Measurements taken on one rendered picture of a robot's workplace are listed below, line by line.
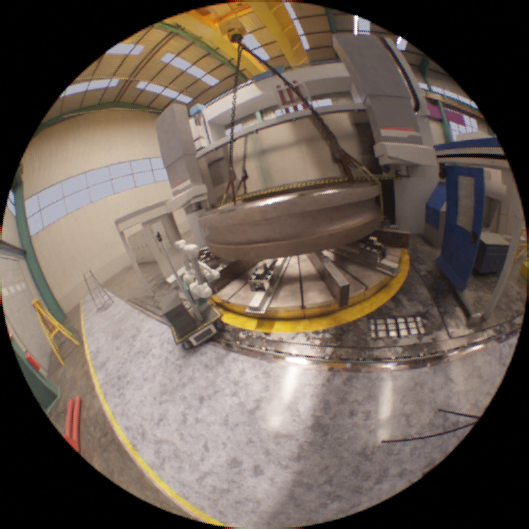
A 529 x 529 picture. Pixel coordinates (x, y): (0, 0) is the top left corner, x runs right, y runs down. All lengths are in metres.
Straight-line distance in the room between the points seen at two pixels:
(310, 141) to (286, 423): 6.13
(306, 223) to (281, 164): 3.36
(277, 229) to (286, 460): 2.99
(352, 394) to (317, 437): 0.60
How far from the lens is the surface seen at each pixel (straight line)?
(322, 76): 8.06
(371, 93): 4.61
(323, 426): 1.96
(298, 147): 5.55
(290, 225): 2.56
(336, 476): 2.01
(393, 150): 3.80
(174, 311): 2.52
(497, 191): 7.66
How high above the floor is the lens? 1.95
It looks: 26 degrees down
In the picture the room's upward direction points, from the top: 15 degrees counter-clockwise
